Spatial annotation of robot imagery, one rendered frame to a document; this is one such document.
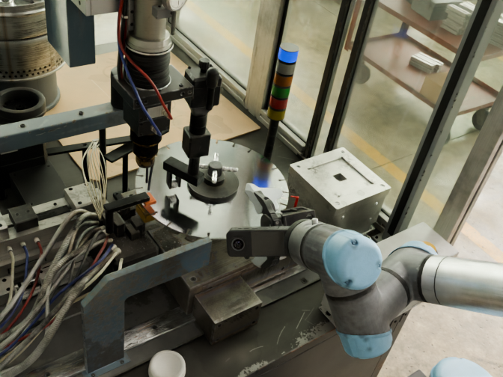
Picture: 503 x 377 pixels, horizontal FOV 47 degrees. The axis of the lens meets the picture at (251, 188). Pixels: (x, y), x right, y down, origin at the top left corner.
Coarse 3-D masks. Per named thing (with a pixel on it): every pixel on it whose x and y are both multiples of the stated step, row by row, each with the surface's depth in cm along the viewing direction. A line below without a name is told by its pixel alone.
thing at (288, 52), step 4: (284, 44) 135; (288, 44) 135; (292, 44) 136; (280, 48) 134; (284, 48) 134; (288, 48) 134; (292, 48) 134; (296, 48) 135; (280, 52) 134; (284, 52) 133; (288, 52) 133; (292, 52) 133; (296, 52) 134; (280, 56) 135; (284, 56) 134; (288, 56) 134; (292, 56) 134; (296, 56) 135; (280, 60) 135; (284, 60) 134; (288, 60) 134; (292, 60) 134; (296, 60) 136
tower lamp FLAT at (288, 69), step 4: (276, 64) 138; (280, 64) 136; (284, 64) 135; (288, 64) 135; (292, 64) 135; (276, 68) 137; (280, 68) 136; (284, 68) 136; (288, 68) 136; (292, 68) 136; (280, 72) 137; (284, 72) 136; (288, 72) 136; (292, 72) 137
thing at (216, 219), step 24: (168, 144) 134; (216, 144) 137; (144, 168) 127; (240, 168) 131; (264, 168) 133; (168, 192) 122; (240, 192) 125; (168, 216) 116; (192, 216) 117; (216, 216) 118; (240, 216) 119
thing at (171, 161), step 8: (168, 160) 118; (176, 160) 118; (192, 160) 113; (168, 168) 117; (176, 168) 116; (184, 168) 116; (192, 168) 114; (168, 176) 118; (176, 176) 121; (184, 176) 116; (192, 176) 115; (200, 176) 115; (168, 184) 119; (192, 184) 116
